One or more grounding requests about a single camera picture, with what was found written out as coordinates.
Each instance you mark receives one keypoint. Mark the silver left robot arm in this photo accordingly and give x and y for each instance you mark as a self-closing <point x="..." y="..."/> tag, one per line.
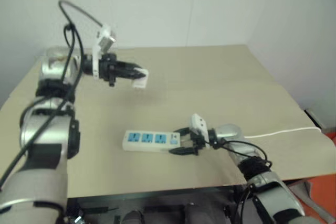
<point x="44" y="134"/>

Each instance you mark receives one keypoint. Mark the white charger plug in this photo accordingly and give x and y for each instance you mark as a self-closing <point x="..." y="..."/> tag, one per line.
<point x="140" y="81"/>

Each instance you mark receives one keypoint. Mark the dark rounded shape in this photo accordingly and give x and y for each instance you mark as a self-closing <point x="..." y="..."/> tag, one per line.
<point x="133" y="217"/>

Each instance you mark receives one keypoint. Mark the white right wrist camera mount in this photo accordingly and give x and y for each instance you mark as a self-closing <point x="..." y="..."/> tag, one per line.
<point x="198" y="124"/>

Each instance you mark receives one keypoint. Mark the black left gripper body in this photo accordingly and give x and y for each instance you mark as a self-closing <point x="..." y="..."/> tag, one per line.
<point x="107" y="67"/>

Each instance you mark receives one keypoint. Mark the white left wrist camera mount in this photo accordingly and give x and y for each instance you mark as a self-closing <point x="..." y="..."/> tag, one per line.
<point x="96" y="62"/>

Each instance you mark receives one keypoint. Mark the white power strip blue sockets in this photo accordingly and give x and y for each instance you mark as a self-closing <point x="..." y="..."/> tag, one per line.
<point x="147" y="141"/>

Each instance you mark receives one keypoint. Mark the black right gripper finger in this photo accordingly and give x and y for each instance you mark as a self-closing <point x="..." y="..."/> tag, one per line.
<point x="181" y="132"/>
<point x="183" y="151"/>

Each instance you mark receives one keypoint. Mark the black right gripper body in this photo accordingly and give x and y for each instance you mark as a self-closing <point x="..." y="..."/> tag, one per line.
<point x="196" y="142"/>

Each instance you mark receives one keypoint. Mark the dark table frame edge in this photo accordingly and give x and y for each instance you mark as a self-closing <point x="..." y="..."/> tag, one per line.
<point x="147" y="193"/>

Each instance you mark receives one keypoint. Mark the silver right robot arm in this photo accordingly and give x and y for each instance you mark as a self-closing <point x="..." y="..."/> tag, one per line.
<point x="273" y="195"/>

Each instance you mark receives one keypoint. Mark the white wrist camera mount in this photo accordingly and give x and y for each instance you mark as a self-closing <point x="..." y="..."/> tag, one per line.
<point x="198" y="124"/>
<point x="96" y="62"/>

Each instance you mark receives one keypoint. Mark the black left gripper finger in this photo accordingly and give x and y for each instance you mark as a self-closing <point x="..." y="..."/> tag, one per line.
<point x="131" y="74"/>
<point x="129" y="65"/>

